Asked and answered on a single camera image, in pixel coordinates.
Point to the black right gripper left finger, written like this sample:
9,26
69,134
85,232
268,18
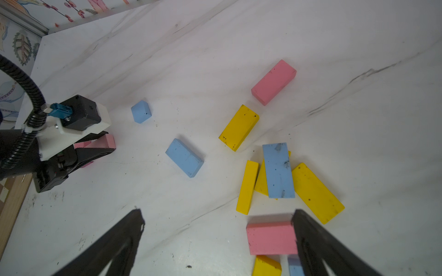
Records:
115,250

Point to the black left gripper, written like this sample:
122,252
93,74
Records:
51,172

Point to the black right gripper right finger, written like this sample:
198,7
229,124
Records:
318,249

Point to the light pink block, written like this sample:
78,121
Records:
102,142

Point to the small blue cube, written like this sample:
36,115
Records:
141,112

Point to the pink rectangular block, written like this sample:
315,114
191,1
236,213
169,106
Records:
273,82

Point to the yellow angled block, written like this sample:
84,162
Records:
319,199

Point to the pink lower block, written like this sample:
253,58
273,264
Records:
276,238

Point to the small yellow cube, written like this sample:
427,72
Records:
264,266

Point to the blue block on yellow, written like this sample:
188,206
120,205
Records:
278,171

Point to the wooden chessboard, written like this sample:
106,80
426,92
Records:
13,192

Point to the yellow upright block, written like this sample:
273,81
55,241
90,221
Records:
247,187

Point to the light blue long block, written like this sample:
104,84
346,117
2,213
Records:
184,158

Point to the yellow rectangular block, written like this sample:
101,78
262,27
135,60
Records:
239,127

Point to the aluminium frame post left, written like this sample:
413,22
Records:
24,21

